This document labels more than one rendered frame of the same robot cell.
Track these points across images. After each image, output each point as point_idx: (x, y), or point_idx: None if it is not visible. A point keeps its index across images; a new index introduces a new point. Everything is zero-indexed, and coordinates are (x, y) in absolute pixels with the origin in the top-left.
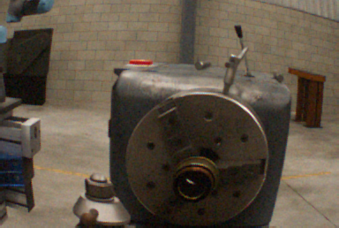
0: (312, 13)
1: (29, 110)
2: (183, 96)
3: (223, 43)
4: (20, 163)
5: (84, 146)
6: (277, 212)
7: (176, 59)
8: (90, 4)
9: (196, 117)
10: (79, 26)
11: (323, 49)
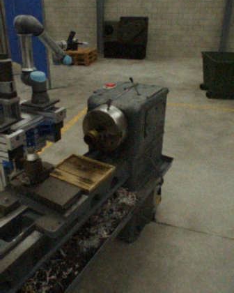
0: None
1: (132, 63)
2: (94, 110)
3: None
4: (52, 125)
5: (155, 84)
6: (233, 135)
7: (219, 35)
8: (171, 1)
9: (97, 116)
10: (166, 15)
11: None
